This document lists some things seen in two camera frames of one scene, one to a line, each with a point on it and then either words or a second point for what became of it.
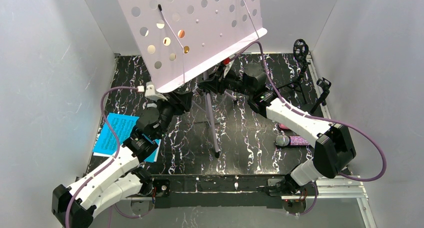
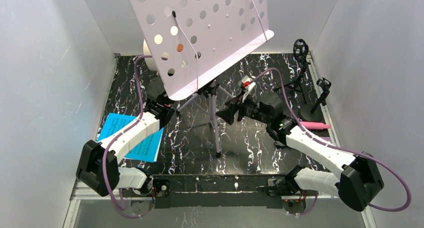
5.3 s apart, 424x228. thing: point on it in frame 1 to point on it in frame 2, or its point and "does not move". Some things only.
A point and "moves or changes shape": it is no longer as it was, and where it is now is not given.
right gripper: x=218 y=83 to x=238 y=108
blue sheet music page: x=123 y=125 does not move
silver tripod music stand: x=180 y=30 moves or changes shape
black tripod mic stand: x=300 y=49 does not move
